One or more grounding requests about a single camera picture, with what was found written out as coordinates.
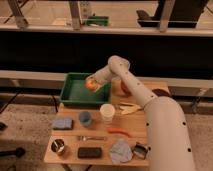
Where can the white paper cup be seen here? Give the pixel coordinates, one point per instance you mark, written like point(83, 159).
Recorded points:
point(107, 112)

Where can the red yellow apple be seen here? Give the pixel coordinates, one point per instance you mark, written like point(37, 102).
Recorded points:
point(91, 84)

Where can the green plastic tray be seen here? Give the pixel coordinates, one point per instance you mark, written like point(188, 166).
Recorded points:
point(75, 93)

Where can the purple eggplant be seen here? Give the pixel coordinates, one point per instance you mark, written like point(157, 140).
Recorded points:
point(161, 92)

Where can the green box on shelf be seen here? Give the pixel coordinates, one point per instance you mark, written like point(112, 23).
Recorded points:
point(97, 20)

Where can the steel cup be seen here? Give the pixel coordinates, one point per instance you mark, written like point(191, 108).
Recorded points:
point(58, 146)

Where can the peeled banana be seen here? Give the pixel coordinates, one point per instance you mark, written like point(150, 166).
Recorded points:
point(128, 108)

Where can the black rectangular block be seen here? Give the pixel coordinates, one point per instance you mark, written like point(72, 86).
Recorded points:
point(89, 152)

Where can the grey blue crumpled cloth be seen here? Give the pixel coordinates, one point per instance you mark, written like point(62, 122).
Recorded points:
point(120, 152)

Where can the blue sponge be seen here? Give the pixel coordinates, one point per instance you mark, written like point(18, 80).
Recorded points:
point(62, 124)

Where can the blue small cup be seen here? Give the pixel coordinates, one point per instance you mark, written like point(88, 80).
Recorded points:
point(85, 118)

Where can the small metal tin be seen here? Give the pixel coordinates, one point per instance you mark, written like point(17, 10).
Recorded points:
point(140, 150)

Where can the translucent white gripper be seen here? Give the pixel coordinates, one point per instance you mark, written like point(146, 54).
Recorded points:
point(103, 76)

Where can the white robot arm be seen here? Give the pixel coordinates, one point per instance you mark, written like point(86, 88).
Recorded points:
point(167, 132)

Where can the silver fork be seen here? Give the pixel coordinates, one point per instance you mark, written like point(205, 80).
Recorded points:
point(85, 138)

